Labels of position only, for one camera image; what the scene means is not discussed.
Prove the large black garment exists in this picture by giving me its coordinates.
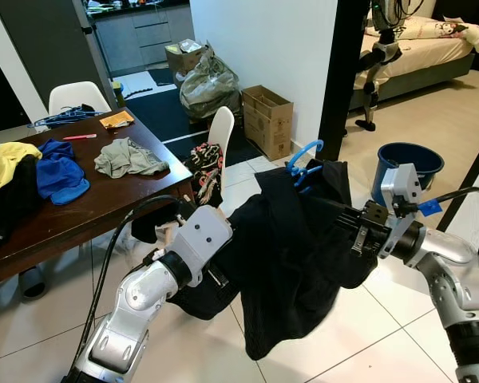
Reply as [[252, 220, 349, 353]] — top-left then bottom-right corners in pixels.
[[168, 160, 380, 361]]

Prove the blue plastic hanger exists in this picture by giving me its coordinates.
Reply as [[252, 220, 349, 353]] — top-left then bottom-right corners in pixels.
[[284, 139, 326, 191], [30, 104, 105, 128]]

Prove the blue plastic bucket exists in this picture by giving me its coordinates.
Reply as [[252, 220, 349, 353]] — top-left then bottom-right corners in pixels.
[[371, 142, 445, 210]]

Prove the black red patterned garment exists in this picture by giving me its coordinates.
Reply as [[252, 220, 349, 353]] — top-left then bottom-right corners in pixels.
[[189, 142, 224, 208]]

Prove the white plastic chair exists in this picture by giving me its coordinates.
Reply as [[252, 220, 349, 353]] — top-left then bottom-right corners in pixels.
[[206, 106, 236, 200], [48, 81, 113, 116]]

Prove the open empty cardboard box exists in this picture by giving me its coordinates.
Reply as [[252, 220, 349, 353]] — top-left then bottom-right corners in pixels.
[[241, 85, 295, 162]]

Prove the dark wooden table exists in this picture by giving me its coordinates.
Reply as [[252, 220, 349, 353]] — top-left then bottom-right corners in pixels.
[[0, 104, 194, 288]]

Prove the grey green crumpled garment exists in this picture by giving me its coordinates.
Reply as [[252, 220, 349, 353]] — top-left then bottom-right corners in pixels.
[[93, 137, 170, 180]]

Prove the black floor mat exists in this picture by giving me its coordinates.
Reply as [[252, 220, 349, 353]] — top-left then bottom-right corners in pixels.
[[121, 70, 266, 164]]

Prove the olive plastic bag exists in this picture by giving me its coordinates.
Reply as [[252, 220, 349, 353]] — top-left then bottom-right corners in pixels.
[[179, 46, 243, 122]]

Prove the orange packet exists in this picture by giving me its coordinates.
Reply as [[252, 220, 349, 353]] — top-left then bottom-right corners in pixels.
[[100, 110, 137, 130]]

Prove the bed with beige sheet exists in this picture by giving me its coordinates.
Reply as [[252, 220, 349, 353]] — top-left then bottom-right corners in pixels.
[[351, 12, 479, 109]]

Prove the blue garment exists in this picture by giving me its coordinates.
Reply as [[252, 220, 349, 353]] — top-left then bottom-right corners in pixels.
[[36, 139, 91, 207]]

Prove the filled cardboard box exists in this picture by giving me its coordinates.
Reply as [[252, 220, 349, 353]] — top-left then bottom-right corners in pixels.
[[165, 38, 210, 79]]

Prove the dark shoe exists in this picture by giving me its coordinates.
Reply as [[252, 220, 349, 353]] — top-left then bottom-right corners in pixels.
[[18, 266, 49, 300]]

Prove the black garment in basket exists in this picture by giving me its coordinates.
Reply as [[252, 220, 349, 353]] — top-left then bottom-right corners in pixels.
[[0, 156, 42, 248]]

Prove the grey kitchen cabinet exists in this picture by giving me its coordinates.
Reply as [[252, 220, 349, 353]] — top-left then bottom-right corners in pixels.
[[86, 0, 194, 77]]

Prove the yellow garment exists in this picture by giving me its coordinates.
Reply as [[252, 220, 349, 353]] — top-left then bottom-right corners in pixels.
[[0, 142, 43, 196]]

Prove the dark grey tall cabinet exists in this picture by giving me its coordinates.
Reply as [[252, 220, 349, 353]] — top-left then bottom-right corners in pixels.
[[0, 0, 97, 109]]

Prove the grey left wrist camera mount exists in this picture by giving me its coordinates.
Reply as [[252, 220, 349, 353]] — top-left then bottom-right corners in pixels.
[[170, 205, 234, 288]]

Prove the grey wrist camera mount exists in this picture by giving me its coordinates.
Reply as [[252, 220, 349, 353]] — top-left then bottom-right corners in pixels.
[[170, 205, 234, 288], [379, 164, 441, 232]]

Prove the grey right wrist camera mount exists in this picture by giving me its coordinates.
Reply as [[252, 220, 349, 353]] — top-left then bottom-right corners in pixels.
[[379, 164, 441, 232]]

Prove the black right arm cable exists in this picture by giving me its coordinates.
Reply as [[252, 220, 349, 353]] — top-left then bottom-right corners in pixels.
[[419, 188, 479, 264]]

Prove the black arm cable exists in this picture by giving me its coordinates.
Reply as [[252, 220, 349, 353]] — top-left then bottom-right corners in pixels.
[[68, 195, 184, 376], [419, 188, 479, 264]]

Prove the thin black door frame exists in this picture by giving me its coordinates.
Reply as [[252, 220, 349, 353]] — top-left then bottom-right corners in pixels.
[[443, 132, 479, 232]]

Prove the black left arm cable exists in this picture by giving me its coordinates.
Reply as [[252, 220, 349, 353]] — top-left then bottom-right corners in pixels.
[[68, 195, 184, 376]]

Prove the thick black door post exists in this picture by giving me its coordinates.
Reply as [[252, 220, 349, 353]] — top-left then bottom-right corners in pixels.
[[317, 0, 371, 162]]

